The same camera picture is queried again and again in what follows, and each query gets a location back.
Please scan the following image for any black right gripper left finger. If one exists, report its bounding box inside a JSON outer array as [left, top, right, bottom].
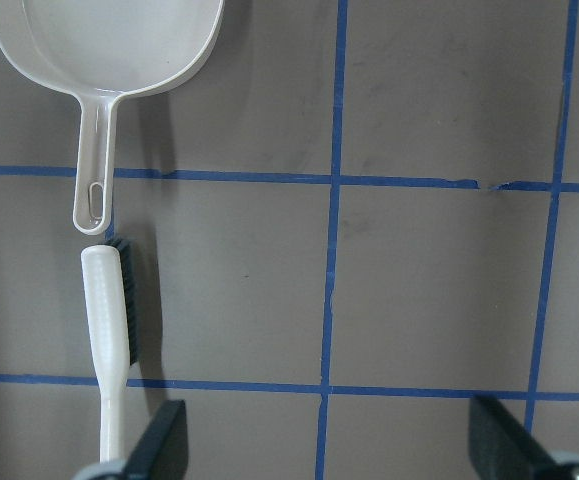
[[121, 400, 188, 480]]

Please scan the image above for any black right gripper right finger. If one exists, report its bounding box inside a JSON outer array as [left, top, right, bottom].
[[468, 395, 564, 480]]

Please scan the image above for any white plastic dustpan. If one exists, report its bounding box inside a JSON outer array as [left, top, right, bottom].
[[0, 1, 225, 235]]

